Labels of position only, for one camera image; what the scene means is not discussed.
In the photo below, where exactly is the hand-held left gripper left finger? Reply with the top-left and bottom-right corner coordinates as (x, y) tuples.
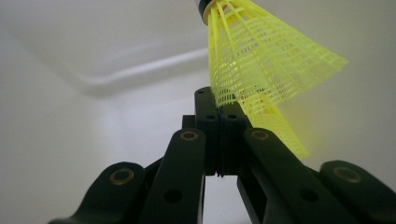
(181, 87), (222, 175)

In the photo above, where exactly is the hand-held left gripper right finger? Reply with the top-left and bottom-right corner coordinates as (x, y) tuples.
(221, 102), (253, 176)

